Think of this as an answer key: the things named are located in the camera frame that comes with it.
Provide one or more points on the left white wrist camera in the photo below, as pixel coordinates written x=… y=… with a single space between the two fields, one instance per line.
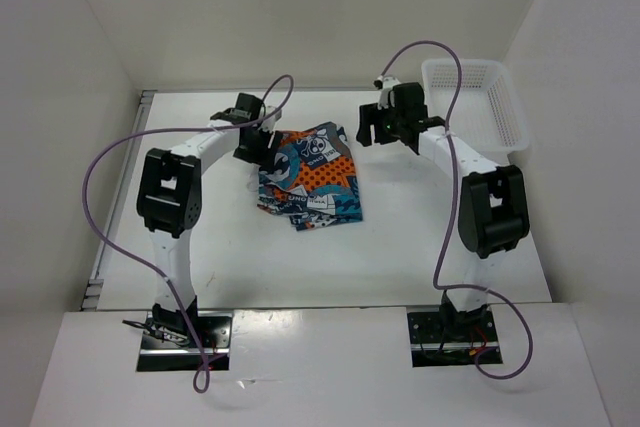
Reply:
x=270 y=117

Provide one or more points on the patterned blue orange shorts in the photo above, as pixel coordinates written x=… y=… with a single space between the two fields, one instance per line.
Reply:
x=313 y=182

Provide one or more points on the white plastic basket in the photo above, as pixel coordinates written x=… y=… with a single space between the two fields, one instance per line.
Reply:
x=488 y=113

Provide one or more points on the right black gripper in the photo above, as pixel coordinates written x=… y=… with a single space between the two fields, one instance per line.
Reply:
x=369 y=114

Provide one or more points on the aluminium table edge rail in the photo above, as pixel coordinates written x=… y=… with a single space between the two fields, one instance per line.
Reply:
x=130 y=148

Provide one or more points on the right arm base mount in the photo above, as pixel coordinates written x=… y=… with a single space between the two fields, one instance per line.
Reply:
x=433 y=346

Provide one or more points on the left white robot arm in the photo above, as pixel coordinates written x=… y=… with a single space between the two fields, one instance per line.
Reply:
x=169 y=200

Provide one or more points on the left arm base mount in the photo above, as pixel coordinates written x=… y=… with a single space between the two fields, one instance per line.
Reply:
x=163 y=350

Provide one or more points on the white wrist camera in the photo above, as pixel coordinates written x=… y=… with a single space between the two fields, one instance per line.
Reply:
x=385 y=85
x=270 y=117

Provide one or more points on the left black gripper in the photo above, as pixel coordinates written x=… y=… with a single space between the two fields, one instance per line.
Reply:
x=264 y=153

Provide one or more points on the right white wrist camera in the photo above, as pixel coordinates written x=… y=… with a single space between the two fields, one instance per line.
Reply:
x=385 y=85

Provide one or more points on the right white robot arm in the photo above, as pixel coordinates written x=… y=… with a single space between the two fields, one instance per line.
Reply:
x=489 y=213

